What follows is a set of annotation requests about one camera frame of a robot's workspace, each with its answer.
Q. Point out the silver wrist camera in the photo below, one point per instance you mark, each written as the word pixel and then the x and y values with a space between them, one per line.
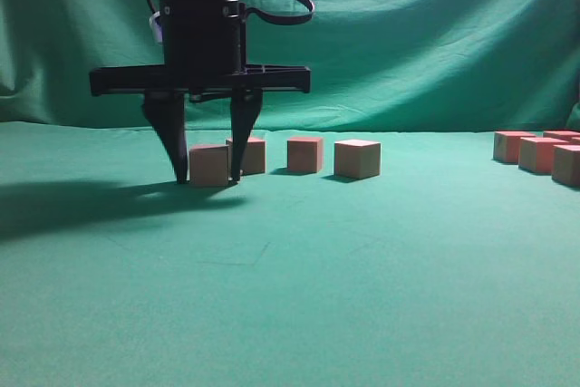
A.
pixel 155 27

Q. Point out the red wooden cube back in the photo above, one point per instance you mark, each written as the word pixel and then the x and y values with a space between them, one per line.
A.
pixel 562 135

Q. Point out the red cube placed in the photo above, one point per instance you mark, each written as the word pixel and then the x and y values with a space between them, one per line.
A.
pixel 357 159
pixel 305 154
pixel 251 161

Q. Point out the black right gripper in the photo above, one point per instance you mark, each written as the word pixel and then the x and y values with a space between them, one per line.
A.
pixel 204 48

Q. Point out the green cloth backdrop and cover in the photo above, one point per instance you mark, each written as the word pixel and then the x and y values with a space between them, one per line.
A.
pixel 447 269

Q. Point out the red wooden cube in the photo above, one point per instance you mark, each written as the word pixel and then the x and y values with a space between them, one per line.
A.
pixel 506 145
pixel 566 165
pixel 536 154
pixel 562 135

